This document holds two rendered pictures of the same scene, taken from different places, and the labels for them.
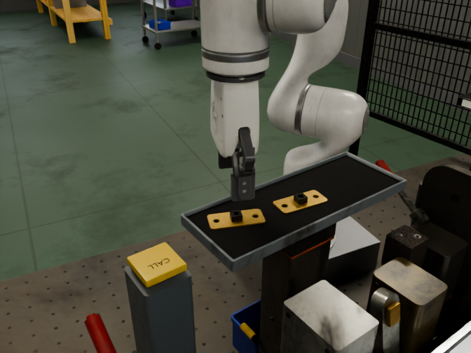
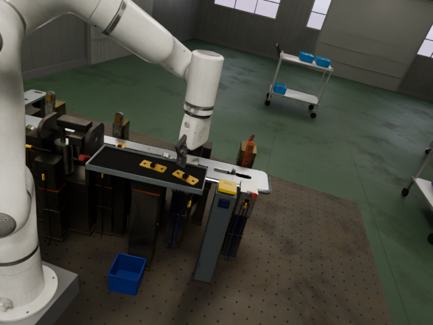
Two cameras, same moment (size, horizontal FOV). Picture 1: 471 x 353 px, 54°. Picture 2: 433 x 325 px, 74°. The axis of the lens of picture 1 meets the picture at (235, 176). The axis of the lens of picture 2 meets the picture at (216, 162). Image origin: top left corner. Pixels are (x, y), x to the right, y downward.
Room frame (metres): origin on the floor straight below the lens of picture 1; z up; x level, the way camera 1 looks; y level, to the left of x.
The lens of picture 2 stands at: (1.16, 0.50, 1.69)
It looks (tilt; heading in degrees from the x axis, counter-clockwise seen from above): 30 degrees down; 214
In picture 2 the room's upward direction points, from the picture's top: 14 degrees clockwise
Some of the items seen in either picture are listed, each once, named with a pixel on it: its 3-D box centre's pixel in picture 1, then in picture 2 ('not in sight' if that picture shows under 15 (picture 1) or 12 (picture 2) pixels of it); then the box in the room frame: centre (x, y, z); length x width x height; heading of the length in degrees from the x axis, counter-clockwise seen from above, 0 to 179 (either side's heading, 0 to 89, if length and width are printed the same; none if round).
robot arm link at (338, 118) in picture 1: (324, 136); (8, 207); (1.01, -0.21, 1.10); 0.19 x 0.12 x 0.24; 67
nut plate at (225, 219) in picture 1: (235, 216); (185, 176); (0.58, 0.00, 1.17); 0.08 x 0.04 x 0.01; 102
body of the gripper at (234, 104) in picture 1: (235, 105); (194, 126); (0.58, 0.00, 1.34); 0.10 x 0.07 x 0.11; 12
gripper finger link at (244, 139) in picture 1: (243, 142); not in sight; (0.53, -0.01, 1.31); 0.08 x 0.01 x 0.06; 12
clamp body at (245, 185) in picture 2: not in sight; (238, 222); (0.30, 0.10, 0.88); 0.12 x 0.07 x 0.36; 36
